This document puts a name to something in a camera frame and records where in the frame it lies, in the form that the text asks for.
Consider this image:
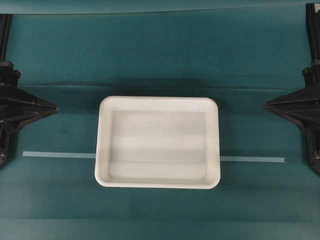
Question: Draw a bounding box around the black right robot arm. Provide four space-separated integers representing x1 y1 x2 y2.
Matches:
263 65 320 173

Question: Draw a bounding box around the black right frame rail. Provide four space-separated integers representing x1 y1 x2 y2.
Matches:
306 2 320 66

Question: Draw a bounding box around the teal table cloth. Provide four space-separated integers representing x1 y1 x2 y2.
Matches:
0 6 320 240

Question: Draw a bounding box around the light blue tape strip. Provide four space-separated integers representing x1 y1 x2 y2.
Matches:
22 151 285 163

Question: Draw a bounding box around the white plastic tray case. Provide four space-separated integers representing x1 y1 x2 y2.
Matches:
94 96 221 190

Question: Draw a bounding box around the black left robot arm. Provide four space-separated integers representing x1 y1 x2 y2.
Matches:
0 61 58 166

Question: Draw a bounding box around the black frame rail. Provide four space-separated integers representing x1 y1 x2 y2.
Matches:
306 2 320 66
0 14 12 62

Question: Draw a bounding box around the black left frame rail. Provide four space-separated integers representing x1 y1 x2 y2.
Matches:
0 14 12 62

